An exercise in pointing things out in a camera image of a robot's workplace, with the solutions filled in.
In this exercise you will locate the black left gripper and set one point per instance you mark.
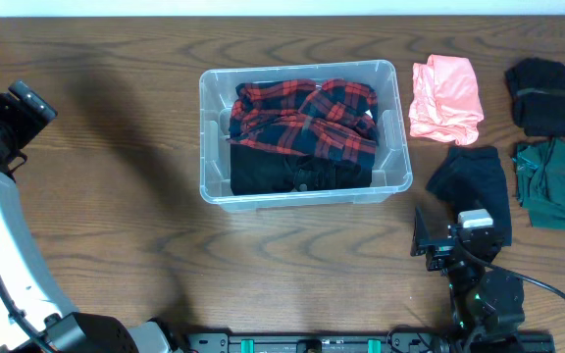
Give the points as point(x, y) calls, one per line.
point(29, 101)

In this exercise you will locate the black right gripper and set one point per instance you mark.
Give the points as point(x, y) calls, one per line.
point(442, 248)

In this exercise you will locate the red navy plaid shirt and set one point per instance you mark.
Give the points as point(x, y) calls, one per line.
point(335, 120)

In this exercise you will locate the black buttoned garment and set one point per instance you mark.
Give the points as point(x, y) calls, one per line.
point(255, 171)

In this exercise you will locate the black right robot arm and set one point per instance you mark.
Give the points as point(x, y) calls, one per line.
point(486, 304)

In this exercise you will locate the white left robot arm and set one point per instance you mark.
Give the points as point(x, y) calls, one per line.
point(35, 313)

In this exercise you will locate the dark navy folded garment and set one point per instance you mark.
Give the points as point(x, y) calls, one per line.
point(471, 179)

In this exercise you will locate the dark green folded garment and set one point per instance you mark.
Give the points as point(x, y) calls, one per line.
point(540, 173)

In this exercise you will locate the pink folded garment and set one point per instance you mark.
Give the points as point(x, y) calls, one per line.
point(446, 105)

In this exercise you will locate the black garment with band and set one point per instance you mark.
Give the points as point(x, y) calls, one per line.
point(537, 89)

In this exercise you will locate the clear plastic storage bin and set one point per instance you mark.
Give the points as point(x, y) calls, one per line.
point(391, 173)

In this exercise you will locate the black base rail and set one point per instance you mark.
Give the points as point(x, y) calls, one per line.
point(402, 339)

